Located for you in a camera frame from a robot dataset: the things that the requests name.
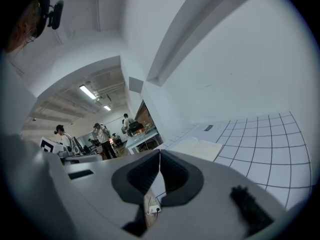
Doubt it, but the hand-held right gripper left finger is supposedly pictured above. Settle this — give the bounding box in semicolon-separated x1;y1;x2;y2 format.
63;149;161;237

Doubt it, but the long ceiling light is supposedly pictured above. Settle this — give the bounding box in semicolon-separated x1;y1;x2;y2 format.
78;84;98;100

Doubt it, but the white black-grid tablecloth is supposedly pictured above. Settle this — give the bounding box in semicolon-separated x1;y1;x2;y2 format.
159;110;313;211

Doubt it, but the light blue desk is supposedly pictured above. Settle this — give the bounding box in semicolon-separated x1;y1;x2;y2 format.
124;128;161;155

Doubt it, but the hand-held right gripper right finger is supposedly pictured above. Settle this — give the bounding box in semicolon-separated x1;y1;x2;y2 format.
149;149;288;239

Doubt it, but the black bag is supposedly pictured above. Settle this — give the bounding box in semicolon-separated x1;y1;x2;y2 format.
128;120;145;135

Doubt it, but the white power strip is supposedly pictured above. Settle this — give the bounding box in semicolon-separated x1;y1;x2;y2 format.
146;203;163;215

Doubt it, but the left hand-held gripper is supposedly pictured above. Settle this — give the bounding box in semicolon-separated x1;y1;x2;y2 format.
39;136;103;166

